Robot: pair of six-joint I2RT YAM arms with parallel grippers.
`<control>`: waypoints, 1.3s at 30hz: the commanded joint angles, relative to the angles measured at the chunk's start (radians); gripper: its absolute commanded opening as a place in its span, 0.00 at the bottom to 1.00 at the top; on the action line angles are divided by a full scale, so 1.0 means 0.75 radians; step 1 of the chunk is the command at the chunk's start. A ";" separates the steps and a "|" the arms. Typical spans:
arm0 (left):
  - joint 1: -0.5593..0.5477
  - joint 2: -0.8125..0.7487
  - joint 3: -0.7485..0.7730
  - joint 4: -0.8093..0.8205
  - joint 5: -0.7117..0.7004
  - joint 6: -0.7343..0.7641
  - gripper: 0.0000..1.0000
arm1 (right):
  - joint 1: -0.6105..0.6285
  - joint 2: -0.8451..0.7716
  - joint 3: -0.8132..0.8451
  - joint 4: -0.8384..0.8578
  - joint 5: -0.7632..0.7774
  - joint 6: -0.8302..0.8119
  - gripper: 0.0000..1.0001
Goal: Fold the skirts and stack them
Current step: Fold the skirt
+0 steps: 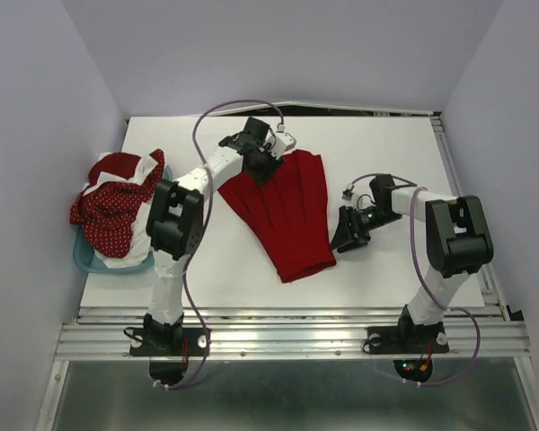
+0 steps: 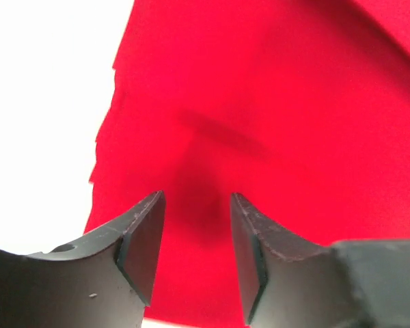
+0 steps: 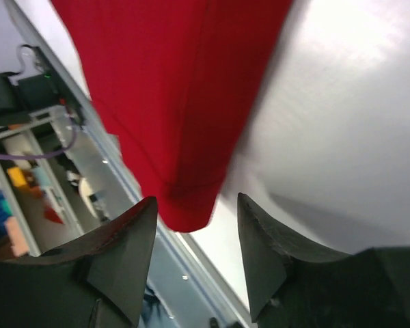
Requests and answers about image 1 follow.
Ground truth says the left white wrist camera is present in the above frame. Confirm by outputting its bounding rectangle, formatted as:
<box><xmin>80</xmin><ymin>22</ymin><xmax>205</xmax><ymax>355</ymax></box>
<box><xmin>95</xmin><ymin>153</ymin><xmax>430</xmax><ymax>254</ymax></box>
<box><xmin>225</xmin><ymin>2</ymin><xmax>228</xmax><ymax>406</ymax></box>
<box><xmin>269</xmin><ymin>131</ymin><xmax>296</xmax><ymax>159</ymax></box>

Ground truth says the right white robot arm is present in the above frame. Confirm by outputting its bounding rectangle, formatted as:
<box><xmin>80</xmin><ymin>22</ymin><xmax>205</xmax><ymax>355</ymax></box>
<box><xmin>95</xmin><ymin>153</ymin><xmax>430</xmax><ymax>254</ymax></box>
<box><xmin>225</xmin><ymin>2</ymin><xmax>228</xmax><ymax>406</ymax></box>
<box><xmin>330</xmin><ymin>174</ymin><xmax>494</xmax><ymax>355</ymax></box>

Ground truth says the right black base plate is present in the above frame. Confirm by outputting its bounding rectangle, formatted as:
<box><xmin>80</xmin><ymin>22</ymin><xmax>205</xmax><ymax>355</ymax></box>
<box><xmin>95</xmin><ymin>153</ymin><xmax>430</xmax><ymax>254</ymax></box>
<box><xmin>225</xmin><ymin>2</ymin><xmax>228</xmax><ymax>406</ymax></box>
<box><xmin>362</xmin><ymin>326</ymin><xmax>450</xmax><ymax>356</ymax></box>

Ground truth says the aluminium frame rail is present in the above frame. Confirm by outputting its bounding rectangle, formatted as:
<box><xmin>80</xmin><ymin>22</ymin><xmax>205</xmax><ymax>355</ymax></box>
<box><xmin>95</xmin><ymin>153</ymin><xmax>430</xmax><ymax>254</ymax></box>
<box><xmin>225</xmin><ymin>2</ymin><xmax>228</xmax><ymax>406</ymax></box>
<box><xmin>31</xmin><ymin>116</ymin><xmax>539</xmax><ymax>431</ymax></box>

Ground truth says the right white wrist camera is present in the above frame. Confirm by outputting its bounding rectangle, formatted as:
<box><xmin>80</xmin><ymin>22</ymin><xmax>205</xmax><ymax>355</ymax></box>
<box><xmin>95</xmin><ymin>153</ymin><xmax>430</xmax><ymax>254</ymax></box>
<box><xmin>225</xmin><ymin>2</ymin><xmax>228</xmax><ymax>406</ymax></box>
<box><xmin>341</xmin><ymin>182</ymin><xmax>362</xmax><ymax>208</ymax></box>

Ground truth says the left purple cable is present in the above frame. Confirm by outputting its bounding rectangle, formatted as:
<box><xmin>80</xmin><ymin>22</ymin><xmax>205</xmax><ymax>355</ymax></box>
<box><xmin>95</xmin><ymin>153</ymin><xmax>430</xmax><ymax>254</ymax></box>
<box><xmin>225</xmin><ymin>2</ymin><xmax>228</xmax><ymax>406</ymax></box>
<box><xmin>150</xmin><ymin>98</ymin><xmax>287</xmax><ymax>391</ymax></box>

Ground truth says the plain red skirt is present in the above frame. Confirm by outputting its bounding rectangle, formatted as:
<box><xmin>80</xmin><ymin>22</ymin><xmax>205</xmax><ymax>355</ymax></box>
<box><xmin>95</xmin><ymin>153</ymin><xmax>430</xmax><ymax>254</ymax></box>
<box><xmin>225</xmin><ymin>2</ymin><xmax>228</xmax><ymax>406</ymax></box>
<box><xmin>218</xmin><ymin>150</ymin><xmax>336</xmax><ymax>283</ymax></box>

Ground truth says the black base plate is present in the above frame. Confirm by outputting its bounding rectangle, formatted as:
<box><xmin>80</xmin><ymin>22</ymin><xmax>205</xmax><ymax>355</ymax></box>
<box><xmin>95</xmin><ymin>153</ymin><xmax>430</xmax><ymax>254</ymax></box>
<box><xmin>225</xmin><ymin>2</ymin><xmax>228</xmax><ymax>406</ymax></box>
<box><xmin>123</xmin><ymin>327</ymin><xmax>208</xmax><ymax>358</ymax></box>
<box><xmin>362</xmin><ymin>326</ymin><xmax>450</xmax><ymax>356</ymax></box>

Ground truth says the purple cable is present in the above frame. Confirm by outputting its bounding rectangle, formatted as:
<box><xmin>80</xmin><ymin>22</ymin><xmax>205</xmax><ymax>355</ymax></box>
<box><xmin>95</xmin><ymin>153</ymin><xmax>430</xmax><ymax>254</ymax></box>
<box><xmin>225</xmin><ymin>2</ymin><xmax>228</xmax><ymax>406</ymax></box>
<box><xmin>345</xmin><ymin>173</ymin><xmax>482</xmax><ymax>390</ymax></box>
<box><xmin>150</xmin><ymin>98</ymin><xmax>287</xmax><ymax>391</ymax></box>

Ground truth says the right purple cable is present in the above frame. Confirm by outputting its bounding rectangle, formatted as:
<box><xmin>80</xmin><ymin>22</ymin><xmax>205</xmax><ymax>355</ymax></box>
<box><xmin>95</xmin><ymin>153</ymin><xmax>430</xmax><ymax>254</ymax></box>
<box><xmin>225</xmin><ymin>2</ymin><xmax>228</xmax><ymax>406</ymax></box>
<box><xmin>345</xmin><ymin>173</ymin><xmax>482</xmax><ymax>390</ymax></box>

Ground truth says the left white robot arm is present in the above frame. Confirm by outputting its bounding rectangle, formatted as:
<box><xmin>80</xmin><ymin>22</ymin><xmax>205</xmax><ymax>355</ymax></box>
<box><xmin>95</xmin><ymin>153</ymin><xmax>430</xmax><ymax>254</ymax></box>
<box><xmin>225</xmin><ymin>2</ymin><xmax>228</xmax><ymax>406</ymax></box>
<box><xmin>131</xmin><ymin>117</ymin><xmax>296</xmax><ymax>356</ymax></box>

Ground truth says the teal plastic basket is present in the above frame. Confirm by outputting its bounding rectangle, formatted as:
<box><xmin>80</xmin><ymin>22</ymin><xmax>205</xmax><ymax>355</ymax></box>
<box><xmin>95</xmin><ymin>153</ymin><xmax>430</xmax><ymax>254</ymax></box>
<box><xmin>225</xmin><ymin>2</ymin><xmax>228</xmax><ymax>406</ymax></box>
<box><xmin>73</xmin><ymin>163</ymin><xmax>174</xmax><ymax>275</ymax></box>

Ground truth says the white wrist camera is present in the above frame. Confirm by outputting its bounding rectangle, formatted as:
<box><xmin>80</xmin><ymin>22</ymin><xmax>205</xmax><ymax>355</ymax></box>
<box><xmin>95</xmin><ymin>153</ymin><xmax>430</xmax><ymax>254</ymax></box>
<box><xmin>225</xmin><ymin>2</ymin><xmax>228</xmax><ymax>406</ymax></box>
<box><xmin>341</xmin><ymin>182</ymin><xmax>362</xmax><ymax>208</ymax></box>
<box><xmin>269</xmin><ymin>131</ymin><xmax>296</xmax><ymax>159</ymax></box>

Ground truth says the red polka dot skirt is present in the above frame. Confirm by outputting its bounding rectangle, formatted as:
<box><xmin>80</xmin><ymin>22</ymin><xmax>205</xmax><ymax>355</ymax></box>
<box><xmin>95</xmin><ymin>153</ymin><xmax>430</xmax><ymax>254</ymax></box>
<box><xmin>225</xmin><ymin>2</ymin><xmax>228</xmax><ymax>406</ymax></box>
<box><xmin>68</xmin><ymin>148</ymin><xmax>167</xmax><ymax>259</ymax></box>

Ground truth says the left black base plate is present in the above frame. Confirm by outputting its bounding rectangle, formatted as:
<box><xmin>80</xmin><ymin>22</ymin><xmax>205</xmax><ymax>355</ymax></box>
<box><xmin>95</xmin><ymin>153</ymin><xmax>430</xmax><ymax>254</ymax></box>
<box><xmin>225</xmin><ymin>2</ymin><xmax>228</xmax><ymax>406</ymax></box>
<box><xmin>123</xmin><ymin>327</ymin><xmax>208</xmax><ymax>358</ymax></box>

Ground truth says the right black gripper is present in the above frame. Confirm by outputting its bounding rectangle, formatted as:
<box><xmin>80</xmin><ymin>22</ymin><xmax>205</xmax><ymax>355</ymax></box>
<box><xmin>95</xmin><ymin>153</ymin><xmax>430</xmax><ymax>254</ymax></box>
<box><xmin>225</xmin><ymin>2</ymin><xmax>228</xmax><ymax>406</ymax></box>
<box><xmin>328</xmin><ymin>204</ymin><xmax>402</xmax><ymax>252</ymax></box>

